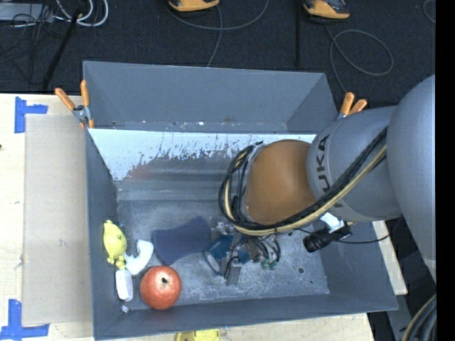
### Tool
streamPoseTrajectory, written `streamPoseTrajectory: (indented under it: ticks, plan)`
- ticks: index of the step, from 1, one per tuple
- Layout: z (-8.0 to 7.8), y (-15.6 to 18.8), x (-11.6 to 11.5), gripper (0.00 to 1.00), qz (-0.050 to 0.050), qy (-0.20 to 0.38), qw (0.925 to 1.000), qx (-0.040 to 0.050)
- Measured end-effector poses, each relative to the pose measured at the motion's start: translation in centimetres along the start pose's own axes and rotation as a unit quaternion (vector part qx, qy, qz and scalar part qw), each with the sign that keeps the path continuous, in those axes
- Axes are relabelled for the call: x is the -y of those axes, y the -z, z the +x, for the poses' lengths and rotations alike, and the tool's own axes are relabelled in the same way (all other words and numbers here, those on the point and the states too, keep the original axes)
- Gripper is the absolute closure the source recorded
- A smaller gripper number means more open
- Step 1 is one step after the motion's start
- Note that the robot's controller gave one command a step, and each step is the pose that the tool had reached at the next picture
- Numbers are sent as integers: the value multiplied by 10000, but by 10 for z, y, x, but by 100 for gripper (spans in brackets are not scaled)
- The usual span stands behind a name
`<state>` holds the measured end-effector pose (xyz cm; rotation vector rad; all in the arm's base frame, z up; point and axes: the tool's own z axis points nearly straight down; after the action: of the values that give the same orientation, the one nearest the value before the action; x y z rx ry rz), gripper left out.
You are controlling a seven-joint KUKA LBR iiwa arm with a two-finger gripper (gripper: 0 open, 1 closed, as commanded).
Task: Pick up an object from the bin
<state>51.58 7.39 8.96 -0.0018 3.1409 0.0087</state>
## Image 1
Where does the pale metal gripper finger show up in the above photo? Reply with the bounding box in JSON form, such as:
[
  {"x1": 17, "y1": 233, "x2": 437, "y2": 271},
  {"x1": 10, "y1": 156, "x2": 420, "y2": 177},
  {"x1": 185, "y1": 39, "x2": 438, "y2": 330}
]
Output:
[{"x1": 225, "y1": 258, "x2": 243, "y2": 286}]

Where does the blue and black object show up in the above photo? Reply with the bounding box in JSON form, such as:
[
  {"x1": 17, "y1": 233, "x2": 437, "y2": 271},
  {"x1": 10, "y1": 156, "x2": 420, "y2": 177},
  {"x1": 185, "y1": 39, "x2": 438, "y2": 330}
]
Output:
[{"x1": 203, "y1": 234, "x2": 247, "y2": 276}]

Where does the red apple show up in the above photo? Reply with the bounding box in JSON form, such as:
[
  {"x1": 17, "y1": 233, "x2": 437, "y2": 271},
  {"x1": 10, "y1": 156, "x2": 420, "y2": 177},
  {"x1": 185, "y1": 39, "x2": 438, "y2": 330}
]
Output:
[{"x1": 139, "y1": 265, "x2": 183, "y2": 311}]

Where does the white curved piece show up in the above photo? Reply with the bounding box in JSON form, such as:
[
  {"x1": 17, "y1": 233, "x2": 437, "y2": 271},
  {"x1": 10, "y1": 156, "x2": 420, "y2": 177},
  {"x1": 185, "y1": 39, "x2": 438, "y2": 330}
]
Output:
[{"x1": 124, "y1": 239, "x2": 155, "y2": 276}]

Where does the small white block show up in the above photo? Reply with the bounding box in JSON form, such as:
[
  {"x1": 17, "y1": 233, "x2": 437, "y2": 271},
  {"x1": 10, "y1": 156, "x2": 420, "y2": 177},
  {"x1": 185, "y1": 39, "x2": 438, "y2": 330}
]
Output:
[{"x1": 114, "y1": 268, "x2": 134, "y2": 302}]

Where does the yellow toy figure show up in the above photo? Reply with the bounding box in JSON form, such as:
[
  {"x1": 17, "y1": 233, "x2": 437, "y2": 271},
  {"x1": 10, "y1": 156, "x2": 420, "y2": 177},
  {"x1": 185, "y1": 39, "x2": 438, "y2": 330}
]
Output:
[{"x1": 102, "y1": 220, "x2": 129, "y2": 270}]

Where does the grey metal bin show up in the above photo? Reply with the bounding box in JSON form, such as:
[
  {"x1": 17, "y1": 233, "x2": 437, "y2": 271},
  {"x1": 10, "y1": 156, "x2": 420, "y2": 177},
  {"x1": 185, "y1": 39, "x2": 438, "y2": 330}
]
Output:
[{"x1": 82, "y1": 60, "x2": 400, "y2": 341}]

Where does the pale wood flat board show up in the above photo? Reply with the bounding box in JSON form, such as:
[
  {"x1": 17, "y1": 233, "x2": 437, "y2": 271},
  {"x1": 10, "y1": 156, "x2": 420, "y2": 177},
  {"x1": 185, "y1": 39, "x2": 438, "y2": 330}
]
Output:
[{"x1": 21, "y1": 114, "x2": 94, "y2": 328}]

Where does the black cylinder on white bracket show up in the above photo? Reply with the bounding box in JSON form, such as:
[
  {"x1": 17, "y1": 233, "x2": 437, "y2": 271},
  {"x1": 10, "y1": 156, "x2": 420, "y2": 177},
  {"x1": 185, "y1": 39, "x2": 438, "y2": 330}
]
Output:
[{"x1": 302, "y1": 212, "x2": 353, "y2": 254}]

